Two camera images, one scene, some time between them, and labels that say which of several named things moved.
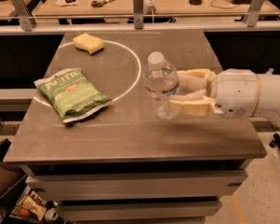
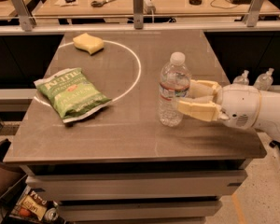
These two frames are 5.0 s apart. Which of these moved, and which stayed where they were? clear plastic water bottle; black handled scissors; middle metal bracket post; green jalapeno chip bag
Moved: clear plastic water bottle
Stayed: middle metal bracket post; black handled scissors; green jalapeno chip bag
